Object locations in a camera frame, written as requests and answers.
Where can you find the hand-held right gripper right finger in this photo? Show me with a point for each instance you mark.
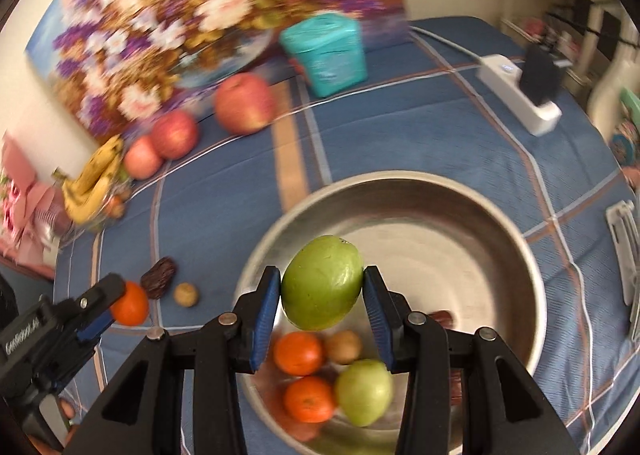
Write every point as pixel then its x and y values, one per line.
pixel 377 322

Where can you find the dark red apple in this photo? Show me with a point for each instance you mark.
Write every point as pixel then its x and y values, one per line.
pixel 175 135

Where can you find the elongated green jujube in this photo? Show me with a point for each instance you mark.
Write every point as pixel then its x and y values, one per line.
pixel 364 392

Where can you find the large red apple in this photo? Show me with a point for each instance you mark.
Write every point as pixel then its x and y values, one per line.
pixel 245 105

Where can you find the white phone stand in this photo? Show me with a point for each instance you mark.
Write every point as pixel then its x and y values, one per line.
pixel 622 245

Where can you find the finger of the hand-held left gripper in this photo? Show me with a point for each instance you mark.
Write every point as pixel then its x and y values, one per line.
pixel 95 327
pixel 95 297

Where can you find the floral painting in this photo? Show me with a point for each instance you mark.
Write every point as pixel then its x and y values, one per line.
pixel 175 10

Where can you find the teal tin box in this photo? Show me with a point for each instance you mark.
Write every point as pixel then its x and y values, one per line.
pixel 330 55

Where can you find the pink flower bouquet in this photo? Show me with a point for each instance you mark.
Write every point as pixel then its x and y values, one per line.
pixel 25 215

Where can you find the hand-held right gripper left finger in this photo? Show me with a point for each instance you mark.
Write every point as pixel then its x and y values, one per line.
pixel 265 322

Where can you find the small brown longan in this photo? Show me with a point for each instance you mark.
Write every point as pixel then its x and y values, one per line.
pixel 186 295
pixel 344 347

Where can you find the white power strip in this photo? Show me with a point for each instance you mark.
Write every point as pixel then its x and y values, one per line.
pixel 510 90

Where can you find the round stainless steel plate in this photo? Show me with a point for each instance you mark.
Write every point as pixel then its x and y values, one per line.
pixel 450 255

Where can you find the bunch of yellow bananas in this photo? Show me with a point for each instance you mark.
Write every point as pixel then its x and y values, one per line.
pixel 92 180

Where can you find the person's left hand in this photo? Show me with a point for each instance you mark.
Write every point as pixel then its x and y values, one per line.
pixel 70 415

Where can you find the small orange tangerine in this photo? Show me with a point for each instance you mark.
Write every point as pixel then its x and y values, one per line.
pixel 309 400
pixel 131 305
pixel 298 354

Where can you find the round green jujube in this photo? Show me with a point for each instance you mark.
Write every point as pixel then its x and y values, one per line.
pixel 322 282

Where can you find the white chair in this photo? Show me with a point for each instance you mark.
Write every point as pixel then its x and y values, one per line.
pixel 612 75

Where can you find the green box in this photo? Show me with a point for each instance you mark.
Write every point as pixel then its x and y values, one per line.
pixel 630 105

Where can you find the pale pink apple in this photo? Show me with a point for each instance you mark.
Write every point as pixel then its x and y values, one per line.
pixel 142 159

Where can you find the round patterned tin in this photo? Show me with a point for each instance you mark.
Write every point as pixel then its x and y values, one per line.
pixel 627 142

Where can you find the clear fruit container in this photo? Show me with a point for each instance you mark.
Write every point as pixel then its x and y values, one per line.
pixel 115 207

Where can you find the black charger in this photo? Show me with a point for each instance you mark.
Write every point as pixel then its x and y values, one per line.
pixel 540 75

